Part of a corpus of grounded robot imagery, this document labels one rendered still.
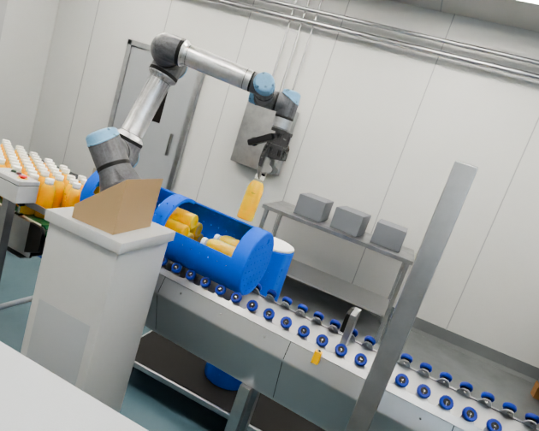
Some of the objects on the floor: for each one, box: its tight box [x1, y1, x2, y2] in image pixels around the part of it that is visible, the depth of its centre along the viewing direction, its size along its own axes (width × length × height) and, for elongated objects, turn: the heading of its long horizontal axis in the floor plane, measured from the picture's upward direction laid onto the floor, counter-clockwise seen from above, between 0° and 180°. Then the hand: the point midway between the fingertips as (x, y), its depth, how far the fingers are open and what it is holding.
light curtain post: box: [345, 161, 478, 431], centre depth 127 cm, size 6×6×170 cm
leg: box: [239, 389, 260, 431], centre depth 189 cm, size 6×6×63 cm
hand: (260, 175), depth 170 cm, fingers closed on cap, 4 cm apart
